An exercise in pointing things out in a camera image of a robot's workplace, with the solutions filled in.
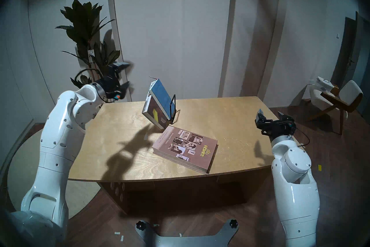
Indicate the dark green potted plant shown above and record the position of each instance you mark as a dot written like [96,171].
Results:
[83,23]

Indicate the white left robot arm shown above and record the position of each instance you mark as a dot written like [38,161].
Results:
[57,139]

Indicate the blue cover book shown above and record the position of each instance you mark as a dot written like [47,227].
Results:
[162,96]

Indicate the grey metal base plate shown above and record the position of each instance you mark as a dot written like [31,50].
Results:
[188,240]

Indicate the large brown HOMES book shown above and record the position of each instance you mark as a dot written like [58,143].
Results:
[188,148]

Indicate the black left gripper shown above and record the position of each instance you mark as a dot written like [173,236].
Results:
[111,85]

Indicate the grey door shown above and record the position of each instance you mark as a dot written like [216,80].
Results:
[351,52]

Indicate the white plant tag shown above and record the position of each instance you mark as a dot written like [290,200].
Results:
[91,55]

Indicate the black knob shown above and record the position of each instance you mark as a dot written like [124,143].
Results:
[140,225]
[233,223]

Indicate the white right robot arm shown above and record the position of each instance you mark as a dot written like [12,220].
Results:
[297,191]

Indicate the round cream rug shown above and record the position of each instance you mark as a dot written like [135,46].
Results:
[81,194]

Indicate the wooden table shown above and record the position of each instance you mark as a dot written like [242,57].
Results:
[237,122]

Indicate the white plastic device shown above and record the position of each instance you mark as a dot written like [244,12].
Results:
[324,83]

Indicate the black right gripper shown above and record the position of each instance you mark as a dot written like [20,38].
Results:
[277,128]

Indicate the wooden armchair with white cushions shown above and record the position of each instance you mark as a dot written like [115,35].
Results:
[351,93]

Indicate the dark book with yellow mark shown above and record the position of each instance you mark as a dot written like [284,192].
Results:
[154,116]

